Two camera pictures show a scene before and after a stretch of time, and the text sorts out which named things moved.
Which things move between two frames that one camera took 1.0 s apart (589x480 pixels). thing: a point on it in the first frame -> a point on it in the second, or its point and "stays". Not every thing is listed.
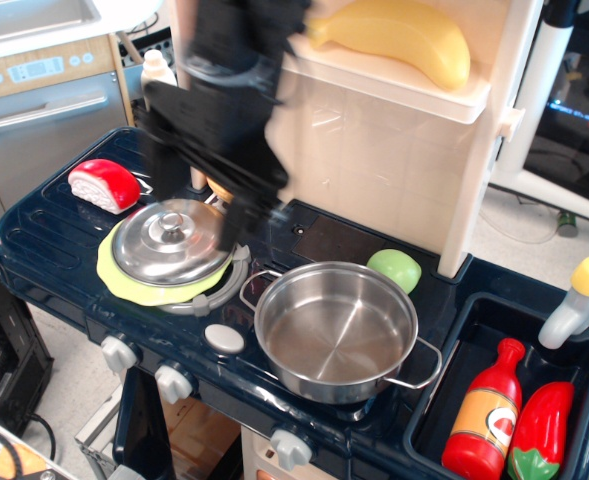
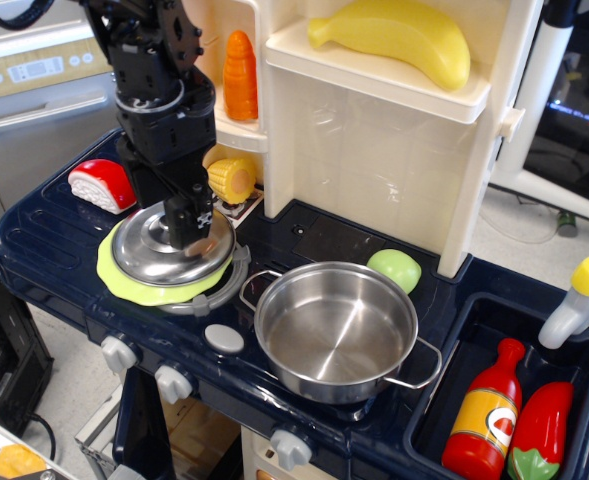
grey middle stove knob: [174, 384] stays
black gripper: [223, 130] -> [166, 147]
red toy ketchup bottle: [486, 423] stays
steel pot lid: [171, 243] stays
